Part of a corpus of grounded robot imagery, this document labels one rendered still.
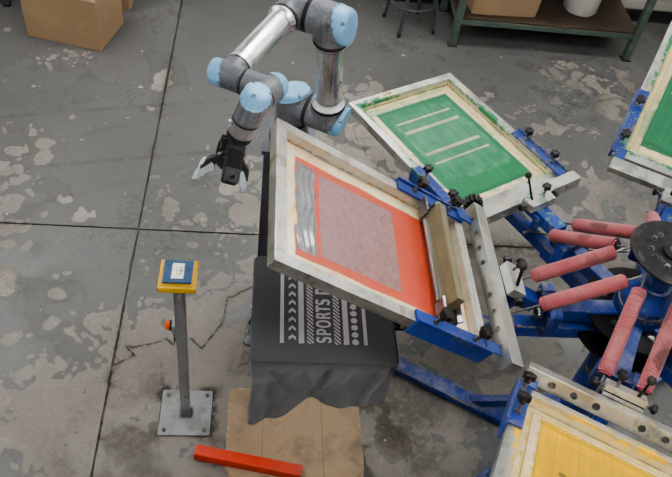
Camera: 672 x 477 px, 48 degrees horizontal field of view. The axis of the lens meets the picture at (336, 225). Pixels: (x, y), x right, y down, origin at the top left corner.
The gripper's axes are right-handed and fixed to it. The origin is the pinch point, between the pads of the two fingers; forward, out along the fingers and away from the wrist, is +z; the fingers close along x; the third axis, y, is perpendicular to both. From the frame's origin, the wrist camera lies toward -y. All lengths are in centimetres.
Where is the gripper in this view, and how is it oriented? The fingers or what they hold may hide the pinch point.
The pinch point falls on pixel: (217, 188)
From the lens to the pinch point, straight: 216.4
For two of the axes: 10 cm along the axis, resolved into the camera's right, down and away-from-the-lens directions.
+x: -9.1, -2.5, -3.2
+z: -4.0, 6.4, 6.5
